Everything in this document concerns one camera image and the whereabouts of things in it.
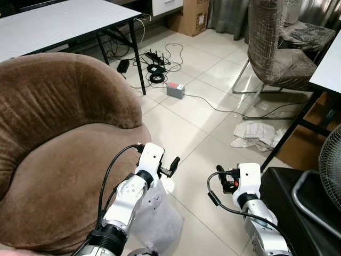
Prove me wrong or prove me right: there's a white pillow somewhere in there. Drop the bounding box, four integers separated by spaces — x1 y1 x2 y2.
131 179 185 253

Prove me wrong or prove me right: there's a brown velvet round sofa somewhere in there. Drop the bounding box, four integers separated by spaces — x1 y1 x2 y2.
0 52 153 254

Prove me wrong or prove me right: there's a crumpled white cloth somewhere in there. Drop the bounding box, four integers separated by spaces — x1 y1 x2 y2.
230 121 289 153

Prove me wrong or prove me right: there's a black leather stool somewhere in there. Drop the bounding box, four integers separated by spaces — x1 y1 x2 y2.
259 167 341 256

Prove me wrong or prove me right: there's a chrome bent tube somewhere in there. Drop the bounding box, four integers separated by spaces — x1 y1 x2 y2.
291 171 341 238

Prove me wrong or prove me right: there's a large brown cardboard box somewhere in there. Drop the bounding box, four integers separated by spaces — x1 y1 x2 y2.
275 93 341 171

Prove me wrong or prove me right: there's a black power adapter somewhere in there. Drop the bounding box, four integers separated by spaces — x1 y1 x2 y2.
117 59 131 74

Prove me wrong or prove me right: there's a black wifi router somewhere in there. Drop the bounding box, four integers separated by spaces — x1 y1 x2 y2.
144 49 167 67

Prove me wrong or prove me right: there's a white table with black legs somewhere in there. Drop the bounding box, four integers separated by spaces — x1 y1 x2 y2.
0 0 148 96
260 31 341 172

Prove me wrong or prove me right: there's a small brown cardboard box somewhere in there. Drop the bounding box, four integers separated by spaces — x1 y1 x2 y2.
165 0 211 37

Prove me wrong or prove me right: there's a grey patterned fabric chair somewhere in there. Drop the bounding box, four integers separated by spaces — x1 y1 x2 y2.
280 0 339 54

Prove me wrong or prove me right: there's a white cabinet drawer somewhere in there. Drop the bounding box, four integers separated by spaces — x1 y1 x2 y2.
151 0 185 17

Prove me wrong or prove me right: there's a grey curtain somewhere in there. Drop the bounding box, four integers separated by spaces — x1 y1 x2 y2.
208 0 341 34

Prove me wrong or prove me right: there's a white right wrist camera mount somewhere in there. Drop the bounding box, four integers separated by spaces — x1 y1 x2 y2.
237 163 262 201

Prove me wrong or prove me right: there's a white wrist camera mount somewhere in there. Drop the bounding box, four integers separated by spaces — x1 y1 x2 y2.
237 163 262 201
136 142 165 185

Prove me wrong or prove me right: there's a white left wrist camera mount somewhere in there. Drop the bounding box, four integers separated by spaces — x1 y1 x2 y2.
136 142 165 185

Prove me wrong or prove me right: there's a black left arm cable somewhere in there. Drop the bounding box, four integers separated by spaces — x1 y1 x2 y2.
98 143 145 227

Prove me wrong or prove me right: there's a thin grey floor cable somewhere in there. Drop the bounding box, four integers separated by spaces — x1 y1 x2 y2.
184 93 311 120

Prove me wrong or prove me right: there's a grey power box red switch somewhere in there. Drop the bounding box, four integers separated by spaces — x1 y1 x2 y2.
166 82 186 100

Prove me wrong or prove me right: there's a black coiled cable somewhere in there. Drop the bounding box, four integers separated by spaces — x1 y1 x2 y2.
148 64 167 84

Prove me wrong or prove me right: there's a grey wire-guard fan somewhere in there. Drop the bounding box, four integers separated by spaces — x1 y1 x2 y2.
318 125 341 212

